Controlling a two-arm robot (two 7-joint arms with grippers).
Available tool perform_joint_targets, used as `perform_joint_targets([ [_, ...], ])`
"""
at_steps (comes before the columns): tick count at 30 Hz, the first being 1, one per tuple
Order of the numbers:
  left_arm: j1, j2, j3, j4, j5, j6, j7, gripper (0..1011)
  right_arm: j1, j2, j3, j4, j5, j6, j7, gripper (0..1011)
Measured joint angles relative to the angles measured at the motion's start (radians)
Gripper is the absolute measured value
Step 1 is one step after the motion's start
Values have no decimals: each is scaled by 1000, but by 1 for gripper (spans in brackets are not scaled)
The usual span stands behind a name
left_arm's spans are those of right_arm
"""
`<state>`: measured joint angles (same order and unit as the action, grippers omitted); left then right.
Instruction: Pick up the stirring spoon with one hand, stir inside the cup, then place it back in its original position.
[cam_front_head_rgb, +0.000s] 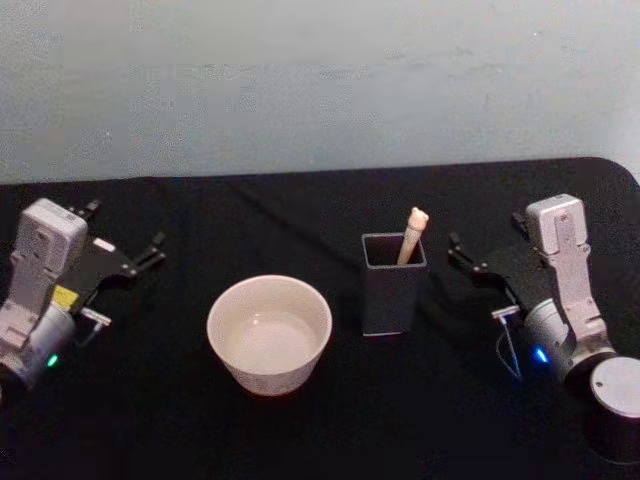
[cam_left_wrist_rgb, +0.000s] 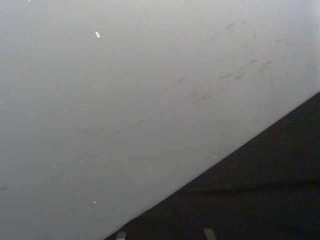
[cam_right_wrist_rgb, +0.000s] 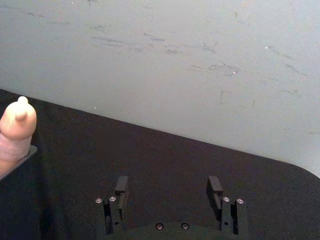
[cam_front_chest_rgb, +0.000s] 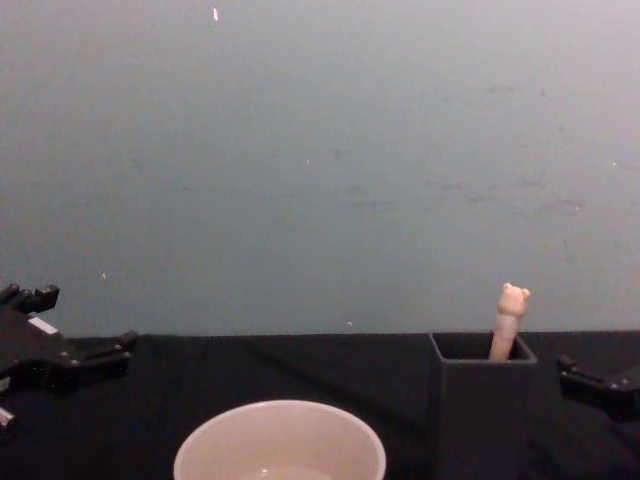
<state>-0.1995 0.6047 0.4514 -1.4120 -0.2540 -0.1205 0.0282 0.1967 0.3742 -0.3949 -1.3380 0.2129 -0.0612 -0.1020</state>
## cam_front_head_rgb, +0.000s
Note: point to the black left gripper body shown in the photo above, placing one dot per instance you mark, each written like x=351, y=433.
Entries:
x=100, y=265

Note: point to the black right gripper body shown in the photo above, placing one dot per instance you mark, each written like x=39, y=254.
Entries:
x=525, y=280

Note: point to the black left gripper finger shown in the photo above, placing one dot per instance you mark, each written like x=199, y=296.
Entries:
x=86, y=209
x=150, y=257

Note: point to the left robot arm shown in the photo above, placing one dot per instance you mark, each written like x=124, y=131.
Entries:
x=42, y=250

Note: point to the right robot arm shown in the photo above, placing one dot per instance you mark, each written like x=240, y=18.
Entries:
x=570, y=280

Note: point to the wooden utensil with bear head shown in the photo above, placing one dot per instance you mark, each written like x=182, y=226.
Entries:
x=413, y=235

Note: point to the dark square utensil holder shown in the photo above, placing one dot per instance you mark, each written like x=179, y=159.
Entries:
x=390, y=300

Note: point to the white ceramic bowl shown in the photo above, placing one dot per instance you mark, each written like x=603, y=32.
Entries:
x=270, y=335

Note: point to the black table cloth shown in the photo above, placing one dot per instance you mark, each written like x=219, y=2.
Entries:
x=310, y=440

